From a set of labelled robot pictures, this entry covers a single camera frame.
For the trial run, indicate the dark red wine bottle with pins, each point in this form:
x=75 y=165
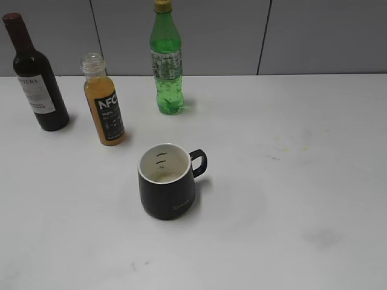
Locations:
x=36 y=77

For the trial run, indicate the black mug white interior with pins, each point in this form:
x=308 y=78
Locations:
x=166 y=179

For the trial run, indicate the green soda bottle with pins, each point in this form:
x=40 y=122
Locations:
x=167 y=60

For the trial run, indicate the NFC orange juice bottle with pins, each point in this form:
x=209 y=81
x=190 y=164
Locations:
x=102 y=100

